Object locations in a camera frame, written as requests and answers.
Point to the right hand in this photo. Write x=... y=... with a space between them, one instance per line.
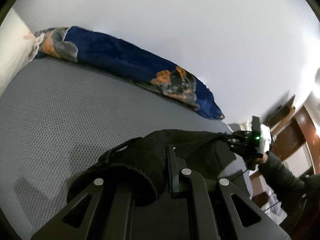
x=263 y=158

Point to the black jeans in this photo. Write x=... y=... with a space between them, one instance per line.
x=140 y=164

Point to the blue floral blanket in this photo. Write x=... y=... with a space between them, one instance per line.
x=130 y=62

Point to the right forearm dark sleeve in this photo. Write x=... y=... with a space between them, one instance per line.
x=285 y=184

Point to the white patterned cloth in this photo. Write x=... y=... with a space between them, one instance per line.
x=273 y=208

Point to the white floral pillow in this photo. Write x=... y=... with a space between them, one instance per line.
x=18 y=47

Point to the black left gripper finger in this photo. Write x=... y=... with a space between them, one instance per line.
x=173 y=170

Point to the grey mesh bed mattress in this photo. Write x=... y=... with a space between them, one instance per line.
x=57 y=119

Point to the brown wooden furniture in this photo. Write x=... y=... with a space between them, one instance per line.
x=296 y=141

